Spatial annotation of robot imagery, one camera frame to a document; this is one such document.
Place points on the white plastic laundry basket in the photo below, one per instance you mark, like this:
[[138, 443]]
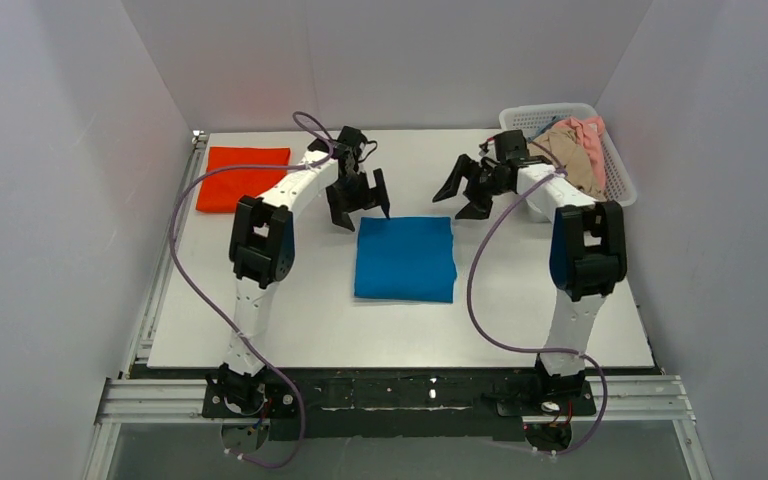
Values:
[[532, 119]]

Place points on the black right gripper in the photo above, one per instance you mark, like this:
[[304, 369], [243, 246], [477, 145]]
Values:
[[476, 179]]

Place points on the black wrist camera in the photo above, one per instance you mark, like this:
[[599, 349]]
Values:
[[350, 147], [508, 148]]

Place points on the folded orange t shirt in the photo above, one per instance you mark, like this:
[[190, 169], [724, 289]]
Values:
[[220, 193]]

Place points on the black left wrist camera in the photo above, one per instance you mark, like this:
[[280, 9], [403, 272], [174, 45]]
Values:
[[350, 147]]

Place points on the beige t shirt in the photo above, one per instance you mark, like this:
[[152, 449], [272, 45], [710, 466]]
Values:
[[563, 143]]

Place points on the aluminium frame rail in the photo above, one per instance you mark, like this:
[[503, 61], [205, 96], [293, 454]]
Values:
[[170, 401]]

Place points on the blue t shirt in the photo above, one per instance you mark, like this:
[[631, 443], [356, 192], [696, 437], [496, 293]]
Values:
[[405, 259]]

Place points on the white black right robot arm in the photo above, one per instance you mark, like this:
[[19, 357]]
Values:
[[587, 260]]

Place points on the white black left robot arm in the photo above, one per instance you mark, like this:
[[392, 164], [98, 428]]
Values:
[[262, 252]]

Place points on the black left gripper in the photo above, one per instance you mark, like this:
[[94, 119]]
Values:
[[355, 188]]

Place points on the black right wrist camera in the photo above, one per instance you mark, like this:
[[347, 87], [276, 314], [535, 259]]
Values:
[[508, 148]]

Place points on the pink t shirt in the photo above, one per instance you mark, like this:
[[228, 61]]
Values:
[[588, 134]]

